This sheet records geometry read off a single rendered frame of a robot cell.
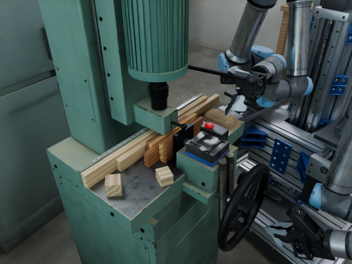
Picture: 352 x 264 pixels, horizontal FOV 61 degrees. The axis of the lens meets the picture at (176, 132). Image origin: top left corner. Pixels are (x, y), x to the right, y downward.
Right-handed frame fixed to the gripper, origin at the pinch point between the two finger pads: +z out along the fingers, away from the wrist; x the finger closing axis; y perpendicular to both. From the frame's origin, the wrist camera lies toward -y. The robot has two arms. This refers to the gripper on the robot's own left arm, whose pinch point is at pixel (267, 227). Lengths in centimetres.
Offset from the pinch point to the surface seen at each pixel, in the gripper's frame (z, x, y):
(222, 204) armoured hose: 4.9, -10.4, -16.1
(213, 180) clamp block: 0.9, -14.0, -26.8
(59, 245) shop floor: 123, -29, 9
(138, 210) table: 10.8, -33.8, -30.0
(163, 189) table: 10.8, -24.0, -30.0
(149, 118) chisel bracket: 20, -11, -48
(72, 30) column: 27, -18, -81
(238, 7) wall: 163, 310, -88
